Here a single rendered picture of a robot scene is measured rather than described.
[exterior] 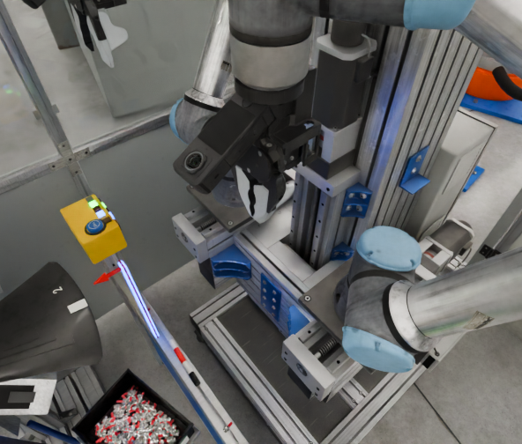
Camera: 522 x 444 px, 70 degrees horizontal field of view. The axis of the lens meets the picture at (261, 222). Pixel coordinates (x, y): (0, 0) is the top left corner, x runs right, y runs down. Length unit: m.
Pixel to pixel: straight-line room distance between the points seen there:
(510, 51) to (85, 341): 0.77
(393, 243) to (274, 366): 1.09
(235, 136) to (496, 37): 0.28
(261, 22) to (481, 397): 1.98
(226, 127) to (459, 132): 0.84
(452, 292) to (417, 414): 1.44
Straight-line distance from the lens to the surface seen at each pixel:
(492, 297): 0.57
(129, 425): 1.05
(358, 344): 0.64
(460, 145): 1.09
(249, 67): 0.36
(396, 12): 0.33
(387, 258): 0.71
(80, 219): 1.10
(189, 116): 1.05
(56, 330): 0.81
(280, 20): 0.34
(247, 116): 0.39
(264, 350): 1.74
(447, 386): 2.09
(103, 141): 1.49
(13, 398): 0.96
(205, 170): 0.38
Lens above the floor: 1.81
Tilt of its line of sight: 49 degrees down
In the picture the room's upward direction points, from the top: straight up
